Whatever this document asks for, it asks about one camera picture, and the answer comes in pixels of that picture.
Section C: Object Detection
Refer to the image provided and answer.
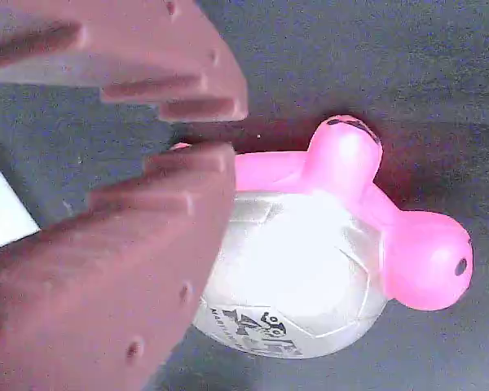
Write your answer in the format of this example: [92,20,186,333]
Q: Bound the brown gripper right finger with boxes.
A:
[0,0,250,122]

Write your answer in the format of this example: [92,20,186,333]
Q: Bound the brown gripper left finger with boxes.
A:
[0,142,236,391]

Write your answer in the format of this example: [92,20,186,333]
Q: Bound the pink red object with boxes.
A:
[169,113,474,360]

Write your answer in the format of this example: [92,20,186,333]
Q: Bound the white plastic basket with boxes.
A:
[0,156,41,254]

